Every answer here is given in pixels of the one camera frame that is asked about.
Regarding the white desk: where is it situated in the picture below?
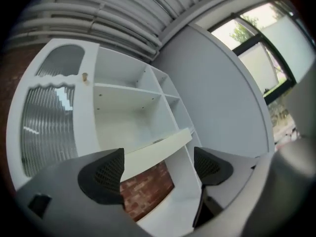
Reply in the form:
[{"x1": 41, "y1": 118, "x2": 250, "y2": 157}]
[{"x1": 135, "y1": 186, "x2": 202, "y2": 230}]

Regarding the ribbed glass cabinet door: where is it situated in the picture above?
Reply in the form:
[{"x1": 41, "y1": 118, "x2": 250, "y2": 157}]
[{"x1": 6, "y1": 38, "x2": 100, "y2": 180}]

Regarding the black-framed window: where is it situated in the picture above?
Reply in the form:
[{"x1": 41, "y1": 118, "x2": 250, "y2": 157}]
[{"x1": 207, "y1": 0, "x2": 316, "y2": 103}]

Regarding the white ceiling pipe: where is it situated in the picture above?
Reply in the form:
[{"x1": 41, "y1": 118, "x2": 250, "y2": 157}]
[
  {"x1": 22, "y1": 5, "x2": 162, "y2": 46},
  {"x1": 14, "y1": 16, "x2": 161, "y2": 56}
]

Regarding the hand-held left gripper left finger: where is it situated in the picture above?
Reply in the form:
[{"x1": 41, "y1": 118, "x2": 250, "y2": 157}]
[{"x1": 78, "y1": 148, "x2": 126, "y2": 210}]

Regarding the white shelving cabinet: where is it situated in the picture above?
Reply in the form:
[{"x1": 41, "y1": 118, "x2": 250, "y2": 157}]
[{"x1": 6, "y1": 38, "x2": 205, "y2": 229}]

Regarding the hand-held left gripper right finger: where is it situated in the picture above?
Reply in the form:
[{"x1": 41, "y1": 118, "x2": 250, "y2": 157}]
[{"x1": 194, "y1": 146, "x2": 233, "y2": 186}]

